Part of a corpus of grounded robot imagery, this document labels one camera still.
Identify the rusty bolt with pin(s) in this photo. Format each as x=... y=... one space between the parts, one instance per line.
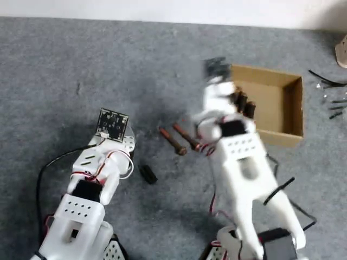
x=170 y=140
x=185 y=135

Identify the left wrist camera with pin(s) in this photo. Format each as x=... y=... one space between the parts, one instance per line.
x=112 y=125

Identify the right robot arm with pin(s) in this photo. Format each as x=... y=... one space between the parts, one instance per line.
x=244 y=168

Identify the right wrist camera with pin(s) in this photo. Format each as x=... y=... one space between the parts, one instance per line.
x=215 y=67

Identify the black sleeve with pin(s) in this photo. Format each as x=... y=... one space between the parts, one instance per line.
x=148 y=174

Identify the cardboard box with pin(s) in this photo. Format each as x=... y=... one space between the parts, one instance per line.
x=271 y=100

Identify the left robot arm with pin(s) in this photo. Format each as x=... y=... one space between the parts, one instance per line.
x=81 y=216

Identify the tan cardboard piece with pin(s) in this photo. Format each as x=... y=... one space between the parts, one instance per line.
x=342 y=52

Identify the short black plastic strip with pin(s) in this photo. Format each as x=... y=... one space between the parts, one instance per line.
x=336 y=107
x=336 y=114
x=339 y=101

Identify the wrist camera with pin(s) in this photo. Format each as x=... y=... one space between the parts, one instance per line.
x=215 y=67
x=112 y=125

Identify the bolt in sleeve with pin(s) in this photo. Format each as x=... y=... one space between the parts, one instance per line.
x=250 y=109
x=240 y=100

